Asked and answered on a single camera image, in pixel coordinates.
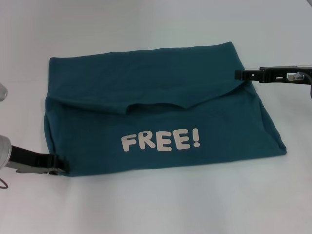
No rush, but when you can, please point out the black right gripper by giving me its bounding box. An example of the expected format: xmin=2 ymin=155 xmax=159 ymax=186
xmin=234 ymin=65 xmax=312 ymax=85

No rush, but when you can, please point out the dark right gripper cable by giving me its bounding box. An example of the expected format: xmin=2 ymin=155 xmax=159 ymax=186
xmin=287 ymin=72 xmax=312 ymax=99

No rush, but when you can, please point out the teal blue shirt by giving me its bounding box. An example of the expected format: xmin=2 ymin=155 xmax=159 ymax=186
xmin=43 ymin=41 xmax=288 ymax=178

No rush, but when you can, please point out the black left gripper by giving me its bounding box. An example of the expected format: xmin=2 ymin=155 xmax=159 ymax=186
xmin=8 ymin=144 xmax=70 ymax=175

